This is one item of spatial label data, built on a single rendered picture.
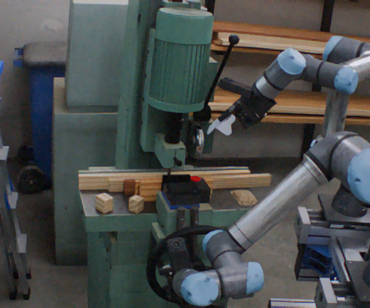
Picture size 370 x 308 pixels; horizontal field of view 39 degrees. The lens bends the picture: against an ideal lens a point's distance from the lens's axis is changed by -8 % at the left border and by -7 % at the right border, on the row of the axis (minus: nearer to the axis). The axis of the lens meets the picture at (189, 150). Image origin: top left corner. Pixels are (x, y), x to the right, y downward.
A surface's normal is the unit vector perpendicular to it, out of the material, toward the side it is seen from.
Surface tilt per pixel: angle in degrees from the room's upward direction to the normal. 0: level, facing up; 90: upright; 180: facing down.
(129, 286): 90
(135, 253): 90
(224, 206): 0
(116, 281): 90
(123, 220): 90
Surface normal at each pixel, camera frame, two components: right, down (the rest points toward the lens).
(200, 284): 0.23, -0.08
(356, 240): 0.11, -0.92
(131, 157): 0.28, 0.39
